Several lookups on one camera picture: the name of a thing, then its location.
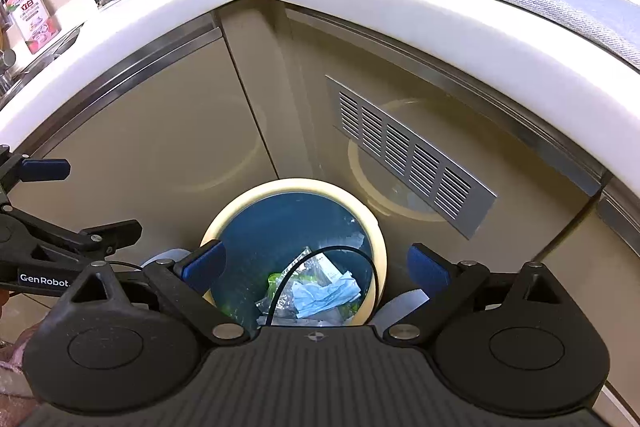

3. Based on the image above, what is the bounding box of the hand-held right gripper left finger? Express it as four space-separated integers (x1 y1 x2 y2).
59 239 251 348

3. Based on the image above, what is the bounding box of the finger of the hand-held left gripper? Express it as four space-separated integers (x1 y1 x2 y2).
0 206 143 269
0 146 71 208

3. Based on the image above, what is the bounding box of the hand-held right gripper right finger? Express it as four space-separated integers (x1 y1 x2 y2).
385 243 583 342

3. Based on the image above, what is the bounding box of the cream round waste bin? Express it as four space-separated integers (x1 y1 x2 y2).
140 178 431 339

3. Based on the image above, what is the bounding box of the round bin with blue liner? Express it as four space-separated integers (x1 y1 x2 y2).
209 193 376 328

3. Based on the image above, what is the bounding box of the pink patterned cloth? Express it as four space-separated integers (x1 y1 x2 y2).
0 327 48 408

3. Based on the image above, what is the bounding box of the steel kitchen faucet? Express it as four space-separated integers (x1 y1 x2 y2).
0 47 18 80

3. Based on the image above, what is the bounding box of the beige kitchen cabinet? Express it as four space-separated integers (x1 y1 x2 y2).
0 4 640 427

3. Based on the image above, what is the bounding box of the silver cabinet vent grille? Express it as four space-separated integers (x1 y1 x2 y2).
325 74 498 240

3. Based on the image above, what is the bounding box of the steel kitchen sink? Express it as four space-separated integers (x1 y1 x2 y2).
0 23 85 100

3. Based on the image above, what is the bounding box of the pink dish soap bottle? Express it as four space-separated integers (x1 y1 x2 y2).
0 0 62 55

